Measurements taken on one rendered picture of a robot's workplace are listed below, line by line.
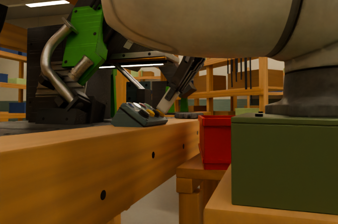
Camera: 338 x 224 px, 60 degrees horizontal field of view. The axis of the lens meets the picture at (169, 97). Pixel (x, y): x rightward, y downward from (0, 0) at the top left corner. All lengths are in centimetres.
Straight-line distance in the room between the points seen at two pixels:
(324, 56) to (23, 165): 36
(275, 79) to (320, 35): 334
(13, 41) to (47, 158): 97
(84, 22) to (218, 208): 80
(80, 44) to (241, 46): 67
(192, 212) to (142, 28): 52
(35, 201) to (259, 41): 32
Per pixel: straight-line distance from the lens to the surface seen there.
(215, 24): 32
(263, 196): 30
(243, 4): 33
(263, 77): 340
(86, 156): 46
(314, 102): 34
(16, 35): 134
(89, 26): 97
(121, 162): 56
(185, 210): 75
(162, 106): 78
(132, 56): 99
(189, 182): 73
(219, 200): 32
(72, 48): 97
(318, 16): 36
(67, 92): 86
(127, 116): 69
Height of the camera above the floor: 94
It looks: 2 degrees up
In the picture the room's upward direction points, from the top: straight up
